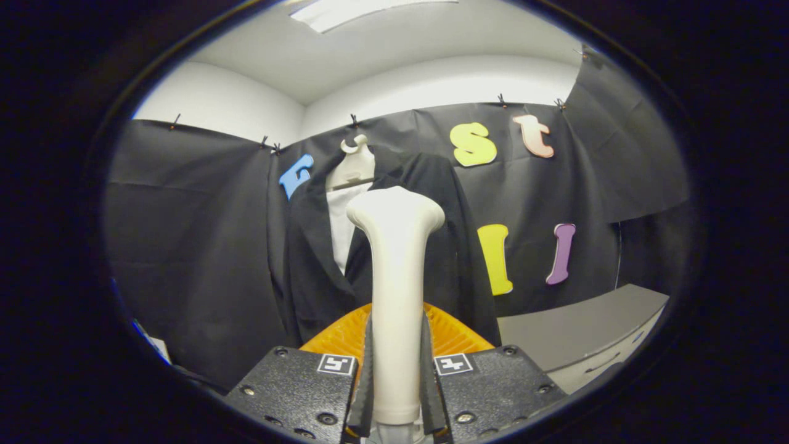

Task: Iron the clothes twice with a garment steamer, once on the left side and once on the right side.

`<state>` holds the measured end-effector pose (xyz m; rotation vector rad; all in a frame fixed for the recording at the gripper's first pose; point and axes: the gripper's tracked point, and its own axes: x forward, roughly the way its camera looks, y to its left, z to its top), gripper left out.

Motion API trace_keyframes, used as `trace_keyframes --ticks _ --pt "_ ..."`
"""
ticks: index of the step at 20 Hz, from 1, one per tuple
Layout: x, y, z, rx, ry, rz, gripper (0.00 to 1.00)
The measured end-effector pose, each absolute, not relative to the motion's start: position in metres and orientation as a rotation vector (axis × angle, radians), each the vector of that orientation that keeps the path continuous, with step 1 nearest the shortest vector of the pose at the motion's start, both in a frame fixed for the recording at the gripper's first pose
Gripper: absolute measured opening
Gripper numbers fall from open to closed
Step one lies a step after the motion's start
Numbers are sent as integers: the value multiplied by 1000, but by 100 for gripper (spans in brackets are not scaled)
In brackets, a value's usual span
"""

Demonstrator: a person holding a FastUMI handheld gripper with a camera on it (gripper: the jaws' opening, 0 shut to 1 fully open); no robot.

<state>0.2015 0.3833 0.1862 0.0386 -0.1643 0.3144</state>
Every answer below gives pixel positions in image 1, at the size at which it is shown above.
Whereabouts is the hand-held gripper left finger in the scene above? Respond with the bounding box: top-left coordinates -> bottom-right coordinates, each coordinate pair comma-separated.
223,302 -> 374,443

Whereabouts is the black backdrop cloth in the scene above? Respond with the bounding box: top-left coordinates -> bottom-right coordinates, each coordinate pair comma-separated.
105,46 -> 691,389

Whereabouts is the black jacket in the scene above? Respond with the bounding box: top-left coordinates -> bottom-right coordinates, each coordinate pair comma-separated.
284,153 -> 501,346

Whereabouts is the white garment steamer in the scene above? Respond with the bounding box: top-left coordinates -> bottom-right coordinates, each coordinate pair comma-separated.
346,186 -> 446,444

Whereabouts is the black drawer handle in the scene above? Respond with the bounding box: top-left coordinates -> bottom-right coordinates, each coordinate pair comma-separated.
584,351 -> 621,374

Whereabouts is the white equipment with cables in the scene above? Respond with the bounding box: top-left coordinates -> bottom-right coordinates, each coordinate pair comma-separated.
133,319 -> 172,364

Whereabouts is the grey cabinet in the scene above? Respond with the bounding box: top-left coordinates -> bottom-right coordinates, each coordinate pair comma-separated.
497,284 -> 670,395

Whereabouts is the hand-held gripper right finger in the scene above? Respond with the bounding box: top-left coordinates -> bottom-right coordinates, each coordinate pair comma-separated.
422,302 -> 568,443

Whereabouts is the ceiling light panel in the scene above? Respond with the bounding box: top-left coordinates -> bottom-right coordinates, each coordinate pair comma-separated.
290,0 -> 460,35

